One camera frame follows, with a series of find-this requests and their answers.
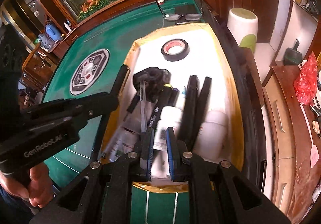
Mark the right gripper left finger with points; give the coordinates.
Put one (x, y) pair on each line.
(103, 194)

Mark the white bottle green plant label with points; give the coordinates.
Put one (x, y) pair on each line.
(122, 142)

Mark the white bottle red label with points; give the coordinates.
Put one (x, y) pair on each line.
(212, 133)

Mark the gold lined white tray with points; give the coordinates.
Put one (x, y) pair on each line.
(205, 59)

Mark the red plastic bag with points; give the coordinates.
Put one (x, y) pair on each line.
(305, 85)

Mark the black marker yellow ends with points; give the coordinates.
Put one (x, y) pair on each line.
(160, 104)

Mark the white bottle QR label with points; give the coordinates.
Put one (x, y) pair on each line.
(165, 136)

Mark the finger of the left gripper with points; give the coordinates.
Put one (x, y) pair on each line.
(102, 103)

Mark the black marker tan band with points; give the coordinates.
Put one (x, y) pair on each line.
(201, 110)

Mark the black tape roll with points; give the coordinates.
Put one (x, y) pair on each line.
(175, 50)

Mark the round table control panel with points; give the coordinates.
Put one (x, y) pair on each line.
(88, 71)

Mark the black marker grey cap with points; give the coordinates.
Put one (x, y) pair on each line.
(187, 122)

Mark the clear ballpoint pen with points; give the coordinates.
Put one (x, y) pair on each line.
(142, 93)

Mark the eyeglasses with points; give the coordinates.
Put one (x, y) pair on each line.
(183, 14)

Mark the white slim pen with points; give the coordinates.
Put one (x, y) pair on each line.
(182, 98)

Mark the white green stool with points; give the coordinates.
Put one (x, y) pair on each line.
(243, 25)

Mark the operator left hand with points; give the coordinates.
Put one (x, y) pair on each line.
(39, 191)

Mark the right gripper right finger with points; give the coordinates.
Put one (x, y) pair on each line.
(218, 193)

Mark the blue water jug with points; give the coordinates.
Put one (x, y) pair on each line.
(53, 32)

